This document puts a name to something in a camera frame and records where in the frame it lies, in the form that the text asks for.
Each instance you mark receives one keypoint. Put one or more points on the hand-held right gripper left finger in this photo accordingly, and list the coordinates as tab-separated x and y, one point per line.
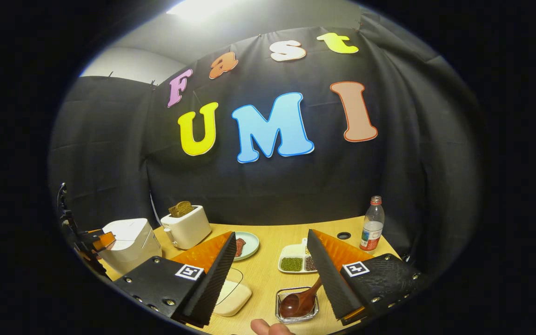
212	288

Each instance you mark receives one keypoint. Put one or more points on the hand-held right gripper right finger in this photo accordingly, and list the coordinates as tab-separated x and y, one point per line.
331	284

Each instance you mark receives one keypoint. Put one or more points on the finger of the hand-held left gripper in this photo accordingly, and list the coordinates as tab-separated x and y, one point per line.
104	241

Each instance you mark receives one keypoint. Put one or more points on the clear box of rice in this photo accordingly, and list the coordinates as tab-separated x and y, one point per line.
233	298

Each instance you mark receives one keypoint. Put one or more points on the white rice cooker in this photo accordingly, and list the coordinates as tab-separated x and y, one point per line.
130	244

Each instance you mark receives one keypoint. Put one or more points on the brown wooden spoon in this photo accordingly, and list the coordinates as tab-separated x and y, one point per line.
293	307

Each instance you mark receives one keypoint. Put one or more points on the clear square chopstick holder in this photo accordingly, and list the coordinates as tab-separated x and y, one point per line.
279	298

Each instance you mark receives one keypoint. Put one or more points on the brown meat slice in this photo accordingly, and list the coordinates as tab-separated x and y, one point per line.
240	247

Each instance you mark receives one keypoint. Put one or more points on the white divided bean dish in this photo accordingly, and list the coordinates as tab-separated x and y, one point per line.
291	253

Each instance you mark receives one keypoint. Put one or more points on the pale green plate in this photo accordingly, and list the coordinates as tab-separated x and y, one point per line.
252	246

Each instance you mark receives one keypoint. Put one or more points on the white toaster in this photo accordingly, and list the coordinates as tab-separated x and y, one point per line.
189	230

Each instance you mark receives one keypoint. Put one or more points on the clear plastic water bottle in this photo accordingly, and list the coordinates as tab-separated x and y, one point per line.
371	232

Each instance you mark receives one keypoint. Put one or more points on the brown bread slice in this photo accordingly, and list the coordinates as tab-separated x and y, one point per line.
181	209

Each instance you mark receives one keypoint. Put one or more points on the black backdrop cloth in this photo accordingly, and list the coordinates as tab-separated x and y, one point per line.
389	163

